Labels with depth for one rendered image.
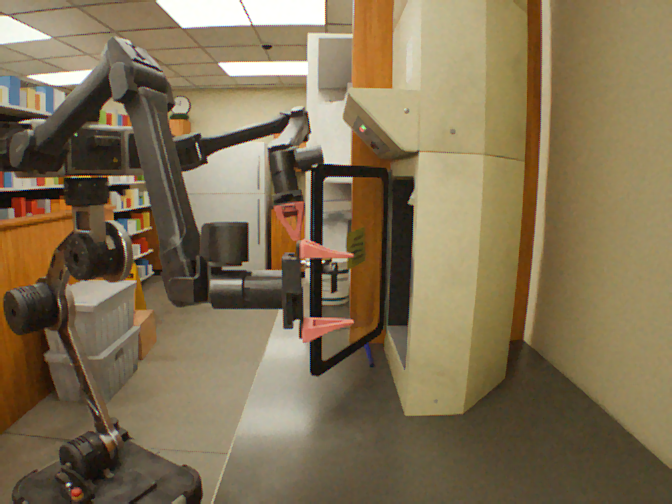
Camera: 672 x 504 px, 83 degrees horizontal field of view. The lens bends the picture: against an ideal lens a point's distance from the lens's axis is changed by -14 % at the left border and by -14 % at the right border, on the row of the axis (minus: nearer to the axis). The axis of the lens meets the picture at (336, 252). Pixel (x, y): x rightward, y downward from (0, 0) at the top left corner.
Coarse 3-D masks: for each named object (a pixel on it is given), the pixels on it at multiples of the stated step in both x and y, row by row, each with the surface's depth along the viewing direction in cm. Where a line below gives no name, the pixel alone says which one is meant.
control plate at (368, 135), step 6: (360, 120) 78; (354, 126) 91; (360, 126) 84; (366, 126) 78; (360, 132) 91; (366, 132) 84; (372, 132) 78; (366, 138) 90; (372, 138) 84; (378, 138) 78; (372, 144) 90; (378, 144) 84; (384, 144) 78; (378, 150) 90; (384, 150) 84; (390, 150) 78
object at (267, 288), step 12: (288, 252) 65; (252, 276) 61; (264, 276) 61; (276, 276) 61; (252, 288) 60; (264, 288) 60; (276, 288) 60; (252, 300) 60; (264, 300) 60; (276, 300) 60; (288, 300) 60; (288, 312) 60; (288, 324) 60
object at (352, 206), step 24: (312, 168) 74; (312, 192) 74; (336, 192) 81; (360, 192) 89; (312, 216) 75; (336, 216) 82; (360, 216) 90; (312, 240) 76; (336, 240) 82; (360, 240) 91; (312, 264) 77; (360, 264) 92; (312, 288) 77; (360, 288) 93; (312, 312) 78; (336, 312) 85; (360, 312) 94; (336, 336) 86; (360, 336) 96; (312, 360) 80
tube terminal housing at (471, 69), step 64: (448, 0) 64; (448, 64) 66; (512, 64) 74; (448, 128) 68; (512, 128) 76; (448, 192) 70; (512, 192) 79; (448, 256) 71; (512, 256) 83; (448, 320) 73; (448, 384) 76
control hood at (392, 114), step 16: (352, 96) 67; (368, 96) 67; (384, 96) 67; (400, 96) 67; (416, 96) 67; (352, 112) 79; (368, 112) 68; (384, 112) 67; (400, 112) 67; (416, 112) 67; (352, 128) 96; (384, 128) 68; (400, 128) 68; (416, 128) 68; (400, 144) 68; (416, 144) 68
